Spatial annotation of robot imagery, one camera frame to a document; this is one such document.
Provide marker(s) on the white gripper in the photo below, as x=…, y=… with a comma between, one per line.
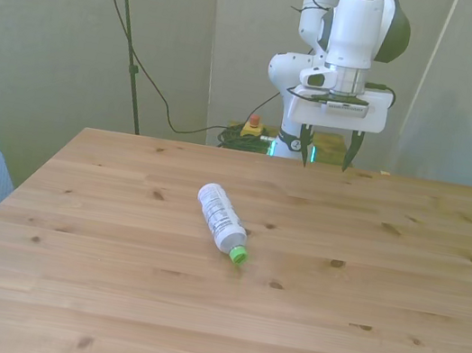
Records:
x=366, y=124

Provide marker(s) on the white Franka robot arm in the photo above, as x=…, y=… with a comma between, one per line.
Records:
x=354, y=23

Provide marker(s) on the white water bottle green cap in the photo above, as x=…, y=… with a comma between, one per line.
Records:
x=218, y=214

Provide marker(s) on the yellow emergency stop box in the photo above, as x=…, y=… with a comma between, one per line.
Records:
x=252, y=130

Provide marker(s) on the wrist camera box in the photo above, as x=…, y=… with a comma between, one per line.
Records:
x=345, y=109

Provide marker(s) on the black camera stand pole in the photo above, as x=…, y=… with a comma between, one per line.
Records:
x=127, y=25

